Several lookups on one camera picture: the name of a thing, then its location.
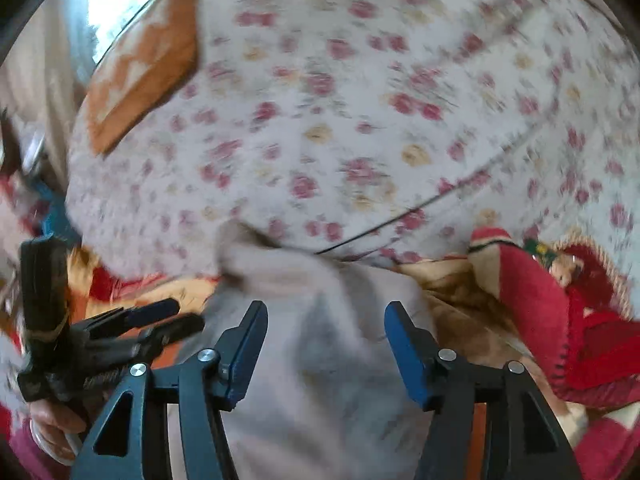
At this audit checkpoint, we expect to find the grey beige jacket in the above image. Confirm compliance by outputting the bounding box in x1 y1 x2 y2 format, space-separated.
178 222 433 479

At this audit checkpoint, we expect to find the blue clothing pile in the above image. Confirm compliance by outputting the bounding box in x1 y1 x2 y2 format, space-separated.
34 180 81 248

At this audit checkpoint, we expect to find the person left hand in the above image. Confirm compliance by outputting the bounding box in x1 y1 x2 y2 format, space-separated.
28 400 87 466

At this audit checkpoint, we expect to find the orange red fleece blanket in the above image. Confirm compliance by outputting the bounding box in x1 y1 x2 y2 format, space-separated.
0 226 640 480

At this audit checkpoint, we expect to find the beige curtain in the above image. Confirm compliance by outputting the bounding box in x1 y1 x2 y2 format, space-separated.
1 0 85 188

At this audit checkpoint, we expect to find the orange checkered pillow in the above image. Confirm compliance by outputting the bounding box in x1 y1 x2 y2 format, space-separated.
86 0 198 155

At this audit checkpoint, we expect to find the floral quilt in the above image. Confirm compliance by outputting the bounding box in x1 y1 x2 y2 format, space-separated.
66 0 639 278

